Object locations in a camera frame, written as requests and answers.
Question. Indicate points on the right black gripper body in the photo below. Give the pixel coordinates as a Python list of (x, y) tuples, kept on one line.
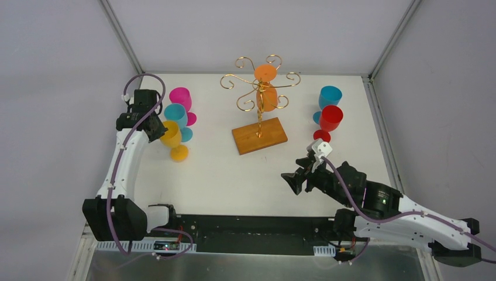
[(307, 180)]

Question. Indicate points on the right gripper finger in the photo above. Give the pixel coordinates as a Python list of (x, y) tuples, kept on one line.
[(306, 164), (295, 181)]

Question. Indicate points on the gold rack with wooden base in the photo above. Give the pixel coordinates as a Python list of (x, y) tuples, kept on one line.
[(263, 133)]

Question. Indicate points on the red wine glass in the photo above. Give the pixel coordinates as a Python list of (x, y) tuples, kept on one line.
[(328, 120)]

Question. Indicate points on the blue wine glass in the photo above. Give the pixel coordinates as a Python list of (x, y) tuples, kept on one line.
[(329, 95)]

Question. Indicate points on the orange wine glass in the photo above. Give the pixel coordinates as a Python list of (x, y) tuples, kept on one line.
[(266, 96)]

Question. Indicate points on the yellow wine glass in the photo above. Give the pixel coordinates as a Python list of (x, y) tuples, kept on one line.
[(172, 139)]

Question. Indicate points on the teal wine glass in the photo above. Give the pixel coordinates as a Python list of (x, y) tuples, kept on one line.
[(177, 113)]

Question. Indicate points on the pink wine glass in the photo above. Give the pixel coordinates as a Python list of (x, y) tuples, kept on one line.
[(181, 95)]

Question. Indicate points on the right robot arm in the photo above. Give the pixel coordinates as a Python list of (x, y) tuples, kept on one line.
[(373, 210)]

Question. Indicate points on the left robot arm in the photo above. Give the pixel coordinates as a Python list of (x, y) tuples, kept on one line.
[(113, 214)]

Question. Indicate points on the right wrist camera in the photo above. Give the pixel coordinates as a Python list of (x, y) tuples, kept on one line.
[(316, 151)]

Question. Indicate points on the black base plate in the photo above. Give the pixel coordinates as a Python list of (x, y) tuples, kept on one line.
[(264, 235)]

